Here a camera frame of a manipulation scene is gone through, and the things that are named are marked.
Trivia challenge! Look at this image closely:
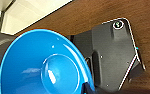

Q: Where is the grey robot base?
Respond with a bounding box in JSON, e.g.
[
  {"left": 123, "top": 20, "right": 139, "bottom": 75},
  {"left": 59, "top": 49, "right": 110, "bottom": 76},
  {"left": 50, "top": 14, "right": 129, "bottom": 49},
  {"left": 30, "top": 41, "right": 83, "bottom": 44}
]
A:
[{"left": 66, "top": 17, "right": 147, "bottom": 92}]

